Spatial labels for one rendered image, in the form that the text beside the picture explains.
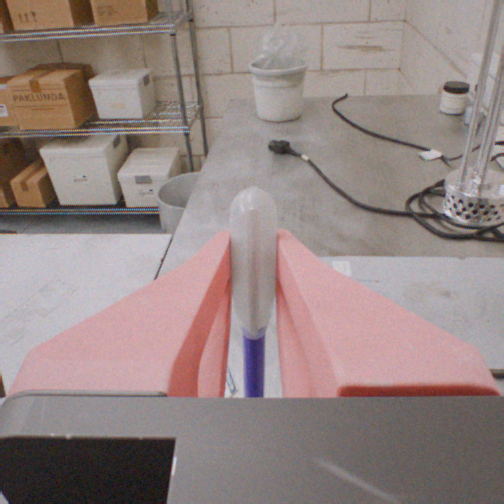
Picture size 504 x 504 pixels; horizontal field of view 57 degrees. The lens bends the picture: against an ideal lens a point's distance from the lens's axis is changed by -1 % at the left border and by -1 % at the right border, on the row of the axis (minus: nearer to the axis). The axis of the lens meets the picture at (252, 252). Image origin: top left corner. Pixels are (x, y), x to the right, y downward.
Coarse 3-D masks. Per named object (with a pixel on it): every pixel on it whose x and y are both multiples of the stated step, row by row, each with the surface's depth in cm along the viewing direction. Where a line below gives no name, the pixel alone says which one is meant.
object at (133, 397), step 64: (192, 256) 10; (128, 320) 7; (192, 320) 7; (64, 384) 5; (128, 384) 5; (192, 384) 7; (0, 448) 5; (64, 448) 5; (128, 448) 5; (192, 448) 5; (256, 448) 5; (320, 448) 5; (384, 448) 5; (448, 448) 5
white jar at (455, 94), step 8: (448, 88) 109; (456, 88) 107; (464, 88) 107; (448, 96) 109; (456, 96) 108; (464, 96) 108; (440, 104) 113; (448, 104) 110; (456, 104) 109; (464, 104) 110; (448, 112) 111; (456, 112) 110
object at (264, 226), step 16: (256, 192) 11; (272, 208) 11; (256, 224) 11; (272, 224) 11; (256, 240) 11; (272, 240) 11; (256, 256) 11; (272, 256) 12; (256, 272) 12; (272, 272) 12; (256, 288) 12; (272, 288) 12; (256, 304) 12; (272, 304) 13; (256, 320) 13
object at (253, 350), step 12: (264, 336) 14; (252, 348) 14; (264, 348) 14; (252, 360) 14; (264, 360) 14; (252, 372) 14; (264, 372) 15; (252, 384) 15; (264, 384) 15; (252, 396) 15; (264, 396) 16
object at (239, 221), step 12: (240, 192) 11; (240, 204) 11; (240, 216) 11; (240, 228) 11; (240, 240) 11; (240, 252) 11; (240, 264) 12; (240, 276) 12; (240, 288) 12; (240, 300) 12; (252, 300) 12; (240, 312) 13; (252, 312) 12; (252, 324) 13
